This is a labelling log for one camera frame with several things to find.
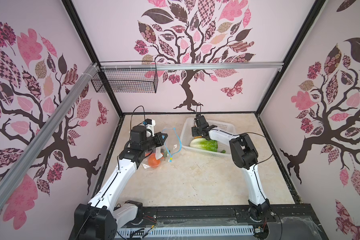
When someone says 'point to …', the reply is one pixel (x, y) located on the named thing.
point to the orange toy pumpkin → (152, 161)
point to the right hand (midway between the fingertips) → (196, 127)
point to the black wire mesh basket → (127, 80)
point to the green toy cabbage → (204, 144)
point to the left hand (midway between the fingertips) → (168, 137)
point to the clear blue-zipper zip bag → (163, 155)
